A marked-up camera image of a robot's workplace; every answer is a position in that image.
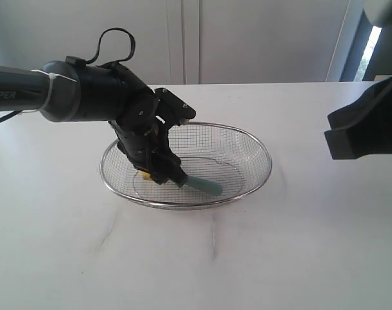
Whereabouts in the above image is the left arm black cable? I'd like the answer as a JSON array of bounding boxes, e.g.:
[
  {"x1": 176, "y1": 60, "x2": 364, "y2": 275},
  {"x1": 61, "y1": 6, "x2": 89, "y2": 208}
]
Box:
[{"x1": 0, "y1": 27, "x2": 137, "y2": 129}]

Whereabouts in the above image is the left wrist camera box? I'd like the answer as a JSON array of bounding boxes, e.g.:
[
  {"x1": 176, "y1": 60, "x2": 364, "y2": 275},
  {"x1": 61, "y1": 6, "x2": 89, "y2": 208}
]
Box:
[{"x1": 154, "y1": 88, "x2": 196, "y2": 128}]

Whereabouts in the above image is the metal wire mesh basket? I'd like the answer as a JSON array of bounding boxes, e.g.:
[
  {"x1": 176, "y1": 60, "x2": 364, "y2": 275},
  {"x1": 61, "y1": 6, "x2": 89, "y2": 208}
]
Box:
[{"x1": 99, "y1": 122, "x2": 273, "y2": 211}]

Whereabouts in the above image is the white cable tie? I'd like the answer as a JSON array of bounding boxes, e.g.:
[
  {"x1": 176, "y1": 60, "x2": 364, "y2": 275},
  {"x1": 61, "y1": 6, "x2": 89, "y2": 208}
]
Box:
[{"x1": 21, "y1": 69, "x2": 77, "y2": 114}]

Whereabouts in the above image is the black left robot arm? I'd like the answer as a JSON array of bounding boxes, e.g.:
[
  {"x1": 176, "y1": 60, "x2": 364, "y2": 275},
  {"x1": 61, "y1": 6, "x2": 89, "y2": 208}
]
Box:
[{"x1": 0, "y1": 57, "x2": 196, "y2": 187}]

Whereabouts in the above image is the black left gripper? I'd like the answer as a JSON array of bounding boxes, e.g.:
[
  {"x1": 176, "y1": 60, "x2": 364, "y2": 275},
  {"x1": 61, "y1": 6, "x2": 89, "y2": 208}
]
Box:
[{"x1": 110, "y1": 119, "x2": 187, "y2": 187}]

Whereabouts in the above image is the teal handled vegetable peeler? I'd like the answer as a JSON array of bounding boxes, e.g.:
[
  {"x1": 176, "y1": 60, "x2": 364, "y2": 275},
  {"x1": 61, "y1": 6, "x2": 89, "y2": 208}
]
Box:
[{"x1": 185, "y1": 176, "x2": 223, "y2": 196}]

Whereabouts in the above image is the yellow lemon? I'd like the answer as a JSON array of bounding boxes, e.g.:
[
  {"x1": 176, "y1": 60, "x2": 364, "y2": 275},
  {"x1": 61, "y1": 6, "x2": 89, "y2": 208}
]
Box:
[{"x1": 139, "y1": 171, "x2": 152, "y2": 180}]

